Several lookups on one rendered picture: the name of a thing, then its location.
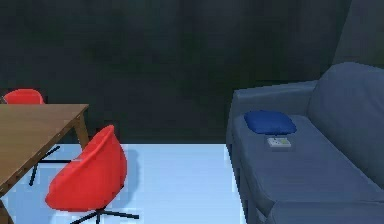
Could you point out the blue cushion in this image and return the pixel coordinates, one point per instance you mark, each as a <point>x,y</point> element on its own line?
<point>269,122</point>

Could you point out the small white remote control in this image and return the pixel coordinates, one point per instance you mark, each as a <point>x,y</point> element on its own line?
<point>279,142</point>

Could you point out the red shell chair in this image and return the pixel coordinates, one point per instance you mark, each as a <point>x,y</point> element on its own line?
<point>23,97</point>
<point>90,173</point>

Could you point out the grey-blue sofa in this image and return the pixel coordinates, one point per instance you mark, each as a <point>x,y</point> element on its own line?
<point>316,173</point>

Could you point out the brown wooden table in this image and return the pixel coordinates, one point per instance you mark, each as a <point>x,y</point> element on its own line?
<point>30,133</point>

